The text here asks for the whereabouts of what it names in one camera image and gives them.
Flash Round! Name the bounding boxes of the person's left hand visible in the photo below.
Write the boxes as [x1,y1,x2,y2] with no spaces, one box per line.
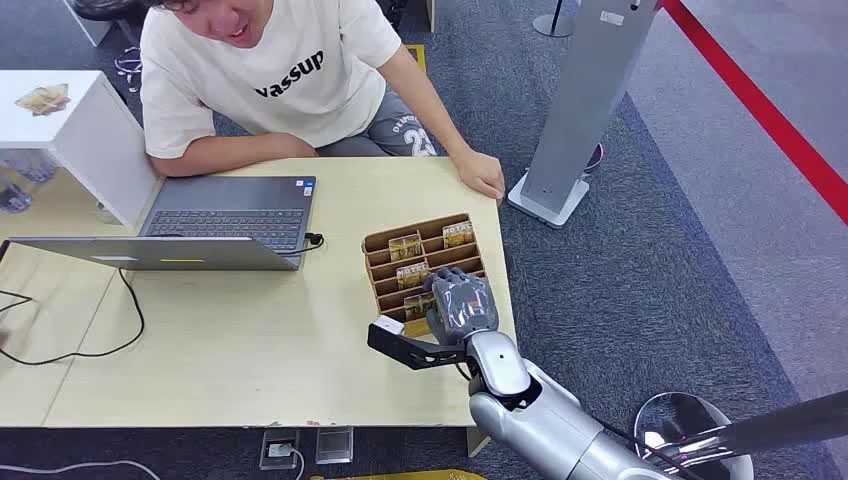
[453,148,507,203]

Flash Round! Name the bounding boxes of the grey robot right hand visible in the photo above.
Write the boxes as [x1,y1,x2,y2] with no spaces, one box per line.
[422,266,500,346]

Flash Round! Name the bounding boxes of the hotel key card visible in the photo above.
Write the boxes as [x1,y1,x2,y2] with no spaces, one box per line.
[388,233,425,262]
[395,261,431,291]
[441,221,476,250]
[403,293,437,324]

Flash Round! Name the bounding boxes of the cardboard card holder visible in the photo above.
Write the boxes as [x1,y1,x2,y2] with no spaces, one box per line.
[361,212,492,340]

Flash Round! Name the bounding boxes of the person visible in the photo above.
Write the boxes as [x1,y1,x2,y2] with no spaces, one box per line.
[135,0,507,203]

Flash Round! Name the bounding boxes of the grey kiosk stand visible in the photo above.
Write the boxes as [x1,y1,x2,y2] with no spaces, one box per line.
[506,0,664,231]

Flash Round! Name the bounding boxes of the grey stanchion base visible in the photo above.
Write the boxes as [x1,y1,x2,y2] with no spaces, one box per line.
[531,0,578,40]

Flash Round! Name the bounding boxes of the yellow floor object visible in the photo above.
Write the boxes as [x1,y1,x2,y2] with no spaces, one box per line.
[309,468,490,480]

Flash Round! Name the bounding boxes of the steel floor socket lid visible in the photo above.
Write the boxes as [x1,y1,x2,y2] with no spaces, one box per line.
[314,426,356,466]

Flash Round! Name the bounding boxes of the chrome stanchion base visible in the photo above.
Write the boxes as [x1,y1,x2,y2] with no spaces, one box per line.
[631,391,757,480]

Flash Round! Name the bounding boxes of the floor socket with plug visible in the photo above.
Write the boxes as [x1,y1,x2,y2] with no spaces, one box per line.
[258,428,301,472]

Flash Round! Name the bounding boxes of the grey laptop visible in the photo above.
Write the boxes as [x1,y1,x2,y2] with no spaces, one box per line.
[7,174,319,274]

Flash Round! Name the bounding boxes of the red barrier belt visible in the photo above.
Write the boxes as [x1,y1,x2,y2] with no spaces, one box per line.
[660,0,848,227]

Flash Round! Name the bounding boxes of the dark stanchion pole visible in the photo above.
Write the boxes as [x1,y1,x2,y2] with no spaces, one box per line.
[662,389,848,460]

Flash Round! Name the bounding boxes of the white cabinet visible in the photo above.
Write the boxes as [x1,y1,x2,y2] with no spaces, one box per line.
[0,68,164,231]

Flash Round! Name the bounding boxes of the black office chair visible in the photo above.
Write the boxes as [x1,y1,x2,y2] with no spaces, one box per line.
[68,0,151,94]

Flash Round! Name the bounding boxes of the yellowish paper pile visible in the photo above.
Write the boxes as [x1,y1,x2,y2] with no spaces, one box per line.
[14,83,73,118]

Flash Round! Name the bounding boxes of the white plug cable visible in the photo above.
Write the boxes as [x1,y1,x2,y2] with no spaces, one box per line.
[268,442,307,480]

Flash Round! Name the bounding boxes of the black laptop power cable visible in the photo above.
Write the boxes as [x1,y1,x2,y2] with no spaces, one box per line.
[0,231,327,368]

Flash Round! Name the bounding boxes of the white floor cable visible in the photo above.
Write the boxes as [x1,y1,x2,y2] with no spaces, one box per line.
[0,459,163,480]

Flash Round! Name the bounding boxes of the black thin cable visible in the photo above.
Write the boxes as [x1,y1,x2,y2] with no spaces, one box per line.
[0,289,35,315]

